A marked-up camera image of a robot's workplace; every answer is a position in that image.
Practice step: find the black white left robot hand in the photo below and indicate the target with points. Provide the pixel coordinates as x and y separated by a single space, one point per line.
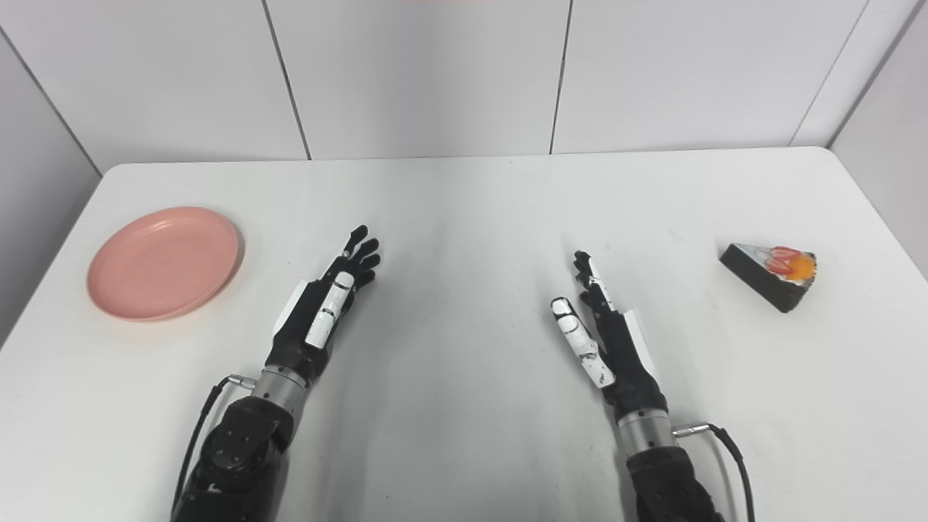
313 319

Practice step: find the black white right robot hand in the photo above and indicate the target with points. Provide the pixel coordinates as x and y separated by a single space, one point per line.
616 348

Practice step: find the pink round plate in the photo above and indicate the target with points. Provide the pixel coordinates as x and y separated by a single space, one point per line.
163 262

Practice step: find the chocolate cake slice with fruit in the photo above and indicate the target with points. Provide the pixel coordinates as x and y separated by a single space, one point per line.
776 274

